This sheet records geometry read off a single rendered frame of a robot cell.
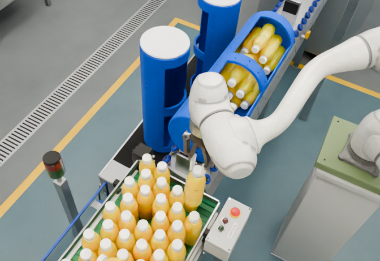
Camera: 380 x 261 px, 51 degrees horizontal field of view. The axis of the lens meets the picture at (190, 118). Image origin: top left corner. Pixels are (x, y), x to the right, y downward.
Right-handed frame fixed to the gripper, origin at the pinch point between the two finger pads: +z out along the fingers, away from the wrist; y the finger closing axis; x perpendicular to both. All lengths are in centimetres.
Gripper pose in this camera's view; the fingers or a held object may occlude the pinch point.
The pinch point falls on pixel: (198, 165)
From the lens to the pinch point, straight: 136.8
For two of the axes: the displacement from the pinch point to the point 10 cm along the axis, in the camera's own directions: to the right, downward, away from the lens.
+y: -8.7, -4.1, 2.7
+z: -0.6, 6.4, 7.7
